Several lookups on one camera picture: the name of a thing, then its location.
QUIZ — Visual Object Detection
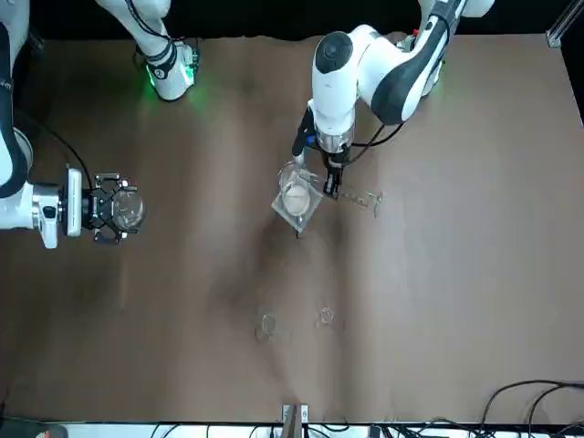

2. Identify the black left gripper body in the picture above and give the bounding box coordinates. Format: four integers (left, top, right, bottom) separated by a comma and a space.
318, 147, 352, 178

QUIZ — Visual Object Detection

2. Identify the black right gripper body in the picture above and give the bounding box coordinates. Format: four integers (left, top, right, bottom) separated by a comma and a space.
80, 186, 101, 231

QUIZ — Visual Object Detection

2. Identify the glass graduated cylinder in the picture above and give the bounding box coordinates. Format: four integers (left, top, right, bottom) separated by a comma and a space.
298, 169, 385, 219

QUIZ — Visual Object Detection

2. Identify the glass conical flask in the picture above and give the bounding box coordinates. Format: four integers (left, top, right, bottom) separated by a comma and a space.
111, 185, 148, 235

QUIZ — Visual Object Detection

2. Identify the large glass beaker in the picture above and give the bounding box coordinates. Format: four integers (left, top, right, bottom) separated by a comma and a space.
277, 160, 320, 216

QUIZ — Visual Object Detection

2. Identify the aluminium profile post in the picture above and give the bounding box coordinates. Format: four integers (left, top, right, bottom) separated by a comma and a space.
280, 402, 309, 438

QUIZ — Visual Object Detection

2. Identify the aluminium frame profile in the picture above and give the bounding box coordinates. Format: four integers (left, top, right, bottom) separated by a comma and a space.
546, 0, 584, 48

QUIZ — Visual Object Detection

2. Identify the black cable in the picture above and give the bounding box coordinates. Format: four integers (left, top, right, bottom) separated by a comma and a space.
481, 380, 584, 438

